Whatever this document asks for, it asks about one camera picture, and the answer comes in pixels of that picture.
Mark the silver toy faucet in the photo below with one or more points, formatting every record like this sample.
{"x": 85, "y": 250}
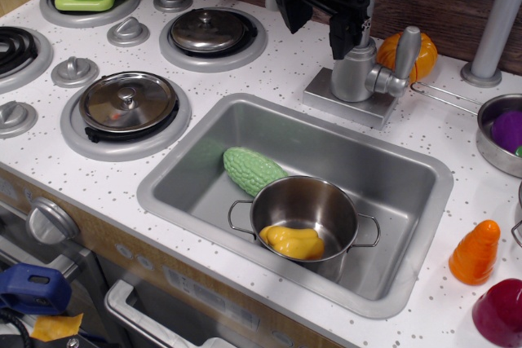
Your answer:
{"x": 360, "y": 89}

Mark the orange toy pumpkin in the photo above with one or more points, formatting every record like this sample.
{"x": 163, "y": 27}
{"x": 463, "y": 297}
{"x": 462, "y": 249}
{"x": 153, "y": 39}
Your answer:
{"x": 424, "y": 64}

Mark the steel lid rear burner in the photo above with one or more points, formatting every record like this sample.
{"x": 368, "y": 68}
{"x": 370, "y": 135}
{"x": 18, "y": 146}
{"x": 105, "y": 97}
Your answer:
{"x": 207, "y": 31}

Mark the steel lid burner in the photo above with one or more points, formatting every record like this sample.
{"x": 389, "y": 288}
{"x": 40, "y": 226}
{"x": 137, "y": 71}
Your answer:
{"x": 207, "y": 31}
{"x": 127, "y": 102}

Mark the grey stove knob rear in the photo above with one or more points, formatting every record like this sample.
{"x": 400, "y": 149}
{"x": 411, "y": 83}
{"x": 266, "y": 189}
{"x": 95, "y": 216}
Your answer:
{"x": 172, "y": 6}

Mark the green toy bitter gourd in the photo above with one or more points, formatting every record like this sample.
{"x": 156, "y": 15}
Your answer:
{"x": 250, "y": 170}

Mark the grey vertical pole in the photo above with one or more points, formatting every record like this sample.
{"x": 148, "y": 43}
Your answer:
{"x": 483, "y": 70}

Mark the grey stove knob middle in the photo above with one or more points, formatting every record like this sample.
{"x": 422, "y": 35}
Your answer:
{"x": 130, "y": 32}

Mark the grey toy sink basin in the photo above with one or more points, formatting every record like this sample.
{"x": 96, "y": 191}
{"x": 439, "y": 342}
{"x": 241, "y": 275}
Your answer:
{"x": 405, "y": 191}

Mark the steel lid front burner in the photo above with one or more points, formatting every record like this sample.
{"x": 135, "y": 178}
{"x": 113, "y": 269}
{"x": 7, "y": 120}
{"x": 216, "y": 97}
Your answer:
{"x": 127, "y": 102}

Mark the purple toy eggplant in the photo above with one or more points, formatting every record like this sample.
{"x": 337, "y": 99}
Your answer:
{"x": 506, "y": 131}

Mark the green plastic tray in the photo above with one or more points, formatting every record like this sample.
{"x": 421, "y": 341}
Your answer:
{"x": 84, "y": 5}

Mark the yellow toy bell pepper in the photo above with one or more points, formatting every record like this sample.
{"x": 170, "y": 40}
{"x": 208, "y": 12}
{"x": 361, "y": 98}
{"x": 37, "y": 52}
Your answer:
{"x": 302, "y": 244}

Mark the grey stove knob centre-left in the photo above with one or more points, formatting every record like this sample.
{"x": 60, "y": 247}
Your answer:
{"x": 74, "y": 72}

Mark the orange toy carrot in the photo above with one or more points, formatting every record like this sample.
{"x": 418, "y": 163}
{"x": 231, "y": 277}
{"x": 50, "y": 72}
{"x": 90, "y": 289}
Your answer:
{"x": 473, "y": 260}

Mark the black coil left burner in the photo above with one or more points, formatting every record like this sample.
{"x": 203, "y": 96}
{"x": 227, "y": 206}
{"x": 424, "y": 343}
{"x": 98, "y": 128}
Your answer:
{"x": 25, "y": 55}

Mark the grey stove knob front-left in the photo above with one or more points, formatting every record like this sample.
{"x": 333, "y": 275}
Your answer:
{"x": 16, "y": 119}

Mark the grey oven dial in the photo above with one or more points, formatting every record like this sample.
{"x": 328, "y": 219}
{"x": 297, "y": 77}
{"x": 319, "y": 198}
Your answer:
{"x": 49, "y": 224}

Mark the dark red toy cup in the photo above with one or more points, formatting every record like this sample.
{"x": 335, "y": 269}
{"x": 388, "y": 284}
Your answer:
{"x": 497, "y": 314}

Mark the yellow cloth piece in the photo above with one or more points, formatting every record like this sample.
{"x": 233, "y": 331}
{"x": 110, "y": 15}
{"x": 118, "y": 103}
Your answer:
{"x": 54, "y": 327}

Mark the steel pot with handles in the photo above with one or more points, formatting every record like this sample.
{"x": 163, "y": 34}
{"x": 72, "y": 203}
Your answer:
{"x": 307, "y": 202}

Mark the steel saucepan long handle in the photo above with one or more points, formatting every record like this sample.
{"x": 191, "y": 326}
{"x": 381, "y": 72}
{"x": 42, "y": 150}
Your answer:
{"x": 486, "y": 113}

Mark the silver oven door handle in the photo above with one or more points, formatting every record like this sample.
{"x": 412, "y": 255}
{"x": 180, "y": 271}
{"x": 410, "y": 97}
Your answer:
{"x": 116, "y": 305}

